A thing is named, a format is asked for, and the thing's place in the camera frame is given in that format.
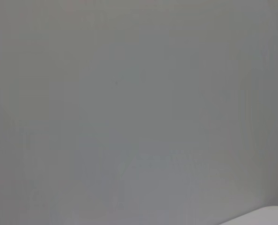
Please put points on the white table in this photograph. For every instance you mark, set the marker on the white table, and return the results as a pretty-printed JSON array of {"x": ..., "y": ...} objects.
[{"x": 265, "y": 216}]

